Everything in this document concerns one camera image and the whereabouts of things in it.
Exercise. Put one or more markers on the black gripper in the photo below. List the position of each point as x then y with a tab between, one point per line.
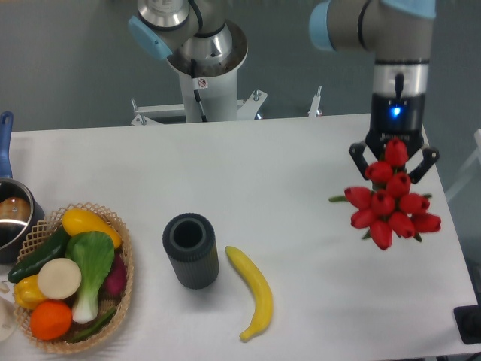
395	118

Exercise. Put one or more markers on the red tulip bouquet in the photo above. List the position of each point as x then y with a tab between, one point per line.
389	207

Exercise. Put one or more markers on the dark grey ribbed vase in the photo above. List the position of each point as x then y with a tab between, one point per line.
189	241

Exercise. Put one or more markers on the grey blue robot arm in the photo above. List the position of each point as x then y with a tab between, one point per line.
398	33

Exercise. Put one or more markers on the black device at table edge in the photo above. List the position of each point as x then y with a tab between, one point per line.
468	322

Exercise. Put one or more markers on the yellow banana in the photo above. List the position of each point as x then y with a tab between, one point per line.
260	289

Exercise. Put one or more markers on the purple sweet potato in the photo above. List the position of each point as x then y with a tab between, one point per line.
115	282

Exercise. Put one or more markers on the green bok choy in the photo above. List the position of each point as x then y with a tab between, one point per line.
93	252

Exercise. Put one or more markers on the yellow squash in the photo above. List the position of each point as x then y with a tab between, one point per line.
77	220

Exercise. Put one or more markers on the green chili pepper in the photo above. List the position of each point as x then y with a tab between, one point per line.
95	328

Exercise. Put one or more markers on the green cucumber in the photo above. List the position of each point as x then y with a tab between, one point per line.
54	247

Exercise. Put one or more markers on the woven wicker basket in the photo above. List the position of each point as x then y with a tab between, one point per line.
114	306

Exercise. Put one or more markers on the orange fruit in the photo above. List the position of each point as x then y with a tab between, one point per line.
50	320

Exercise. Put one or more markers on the yellow bell pepper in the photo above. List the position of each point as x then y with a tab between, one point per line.
27	293

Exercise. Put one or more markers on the small white garlic piece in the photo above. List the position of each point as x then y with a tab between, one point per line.
4	287

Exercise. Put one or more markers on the white frame at right edge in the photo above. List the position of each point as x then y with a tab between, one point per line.
466	172

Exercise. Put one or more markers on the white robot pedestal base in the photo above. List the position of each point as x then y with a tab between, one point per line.
207	70

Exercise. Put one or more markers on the blue handled saucepan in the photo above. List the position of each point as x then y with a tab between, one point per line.
19	209

